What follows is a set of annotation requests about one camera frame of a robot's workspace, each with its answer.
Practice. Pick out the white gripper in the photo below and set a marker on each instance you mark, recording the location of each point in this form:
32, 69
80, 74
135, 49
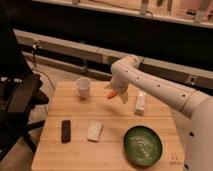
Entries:
120, 85

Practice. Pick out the green bowl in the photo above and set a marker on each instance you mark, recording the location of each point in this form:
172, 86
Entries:
142, 146

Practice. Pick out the black remote control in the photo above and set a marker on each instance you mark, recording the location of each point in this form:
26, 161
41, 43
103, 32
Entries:
66, 131

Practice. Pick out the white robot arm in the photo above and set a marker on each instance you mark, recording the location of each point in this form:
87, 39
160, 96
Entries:
194, 104

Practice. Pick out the white sponge block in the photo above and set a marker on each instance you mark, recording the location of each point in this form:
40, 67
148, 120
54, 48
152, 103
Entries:
94, 131

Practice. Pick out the black office chair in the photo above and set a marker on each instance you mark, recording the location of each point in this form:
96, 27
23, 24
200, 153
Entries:
19, 94

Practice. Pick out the orange pepper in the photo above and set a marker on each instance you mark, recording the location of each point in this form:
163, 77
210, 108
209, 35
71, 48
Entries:
112, 94

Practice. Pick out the white plastic bottle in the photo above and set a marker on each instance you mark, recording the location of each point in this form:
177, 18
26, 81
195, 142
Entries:
140, 103

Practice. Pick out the white paper cup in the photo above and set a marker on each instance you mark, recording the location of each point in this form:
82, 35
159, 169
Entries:
83, 87

